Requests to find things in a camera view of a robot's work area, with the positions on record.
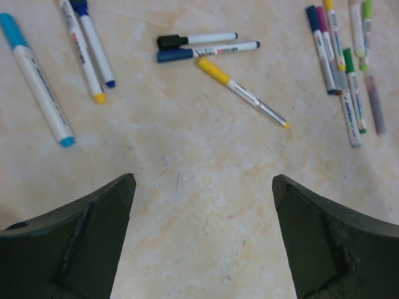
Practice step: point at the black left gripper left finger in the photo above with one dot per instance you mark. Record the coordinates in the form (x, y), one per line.
(72, 251)

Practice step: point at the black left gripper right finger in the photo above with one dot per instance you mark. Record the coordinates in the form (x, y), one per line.
(334, 251)

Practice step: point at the yellow capped clear pen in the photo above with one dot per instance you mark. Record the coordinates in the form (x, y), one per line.
(214, 71)

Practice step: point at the orange capped white marker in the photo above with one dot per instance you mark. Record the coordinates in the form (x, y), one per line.
(349, 112)

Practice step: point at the purple grey marker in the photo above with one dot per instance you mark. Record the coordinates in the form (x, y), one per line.
(375, 103)

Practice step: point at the dark green capped marker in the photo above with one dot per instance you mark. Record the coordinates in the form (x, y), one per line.
(354, 90)

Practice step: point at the dark blue capped marker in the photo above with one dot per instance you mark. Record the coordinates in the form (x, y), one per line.
(164, 56)

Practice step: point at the black eraser-cap white marker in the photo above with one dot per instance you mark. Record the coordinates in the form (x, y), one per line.
(175, 41)

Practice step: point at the magenta capped white marker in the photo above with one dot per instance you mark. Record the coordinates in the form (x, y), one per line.
(329, 49)

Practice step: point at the navy capped white marker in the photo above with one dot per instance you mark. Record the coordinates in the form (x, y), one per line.
(319, 43)

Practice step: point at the blue eraser-cap white marker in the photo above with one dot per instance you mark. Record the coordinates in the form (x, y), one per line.
(81, 8)

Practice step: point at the pink capped white marker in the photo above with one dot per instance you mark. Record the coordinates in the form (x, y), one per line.
(356, 23)

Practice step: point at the yellow capped slim marker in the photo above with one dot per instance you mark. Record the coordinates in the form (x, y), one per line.
(334, 30)

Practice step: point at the lime green capped marker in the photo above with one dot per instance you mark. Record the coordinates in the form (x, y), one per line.
(367, 14)

